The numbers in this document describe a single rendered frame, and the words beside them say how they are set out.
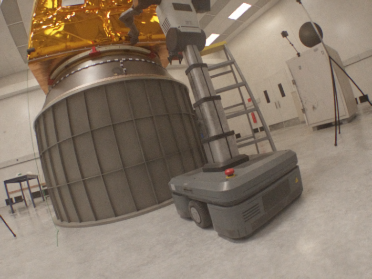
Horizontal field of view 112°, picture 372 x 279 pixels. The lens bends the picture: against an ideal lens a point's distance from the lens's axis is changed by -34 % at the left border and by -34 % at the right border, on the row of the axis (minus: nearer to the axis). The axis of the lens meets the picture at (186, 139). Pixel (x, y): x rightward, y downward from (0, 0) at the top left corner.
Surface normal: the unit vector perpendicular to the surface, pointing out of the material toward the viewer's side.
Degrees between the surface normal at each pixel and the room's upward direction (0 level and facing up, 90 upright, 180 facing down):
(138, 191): 90
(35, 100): 90
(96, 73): 62
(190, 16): 90
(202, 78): 90
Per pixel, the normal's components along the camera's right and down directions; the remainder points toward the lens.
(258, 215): 0.42, -0.16
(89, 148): 0.11, -0.07
